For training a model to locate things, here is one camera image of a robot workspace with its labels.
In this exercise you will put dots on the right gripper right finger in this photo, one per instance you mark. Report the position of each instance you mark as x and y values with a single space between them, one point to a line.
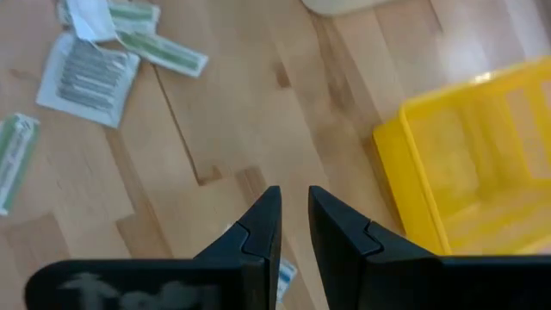
409 284

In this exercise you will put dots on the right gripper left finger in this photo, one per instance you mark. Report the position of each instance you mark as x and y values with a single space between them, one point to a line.
172 284

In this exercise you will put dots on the yellow plastic basket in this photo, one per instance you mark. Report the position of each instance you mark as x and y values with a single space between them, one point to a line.
473 172

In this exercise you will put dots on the torn white text-printed packet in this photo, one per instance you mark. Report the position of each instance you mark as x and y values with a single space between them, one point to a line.
88 79

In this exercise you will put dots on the folded plain white packet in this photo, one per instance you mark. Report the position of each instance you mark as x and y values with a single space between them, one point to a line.
92 19

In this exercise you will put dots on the white plastic bin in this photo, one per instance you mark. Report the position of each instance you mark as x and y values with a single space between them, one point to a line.
340 5

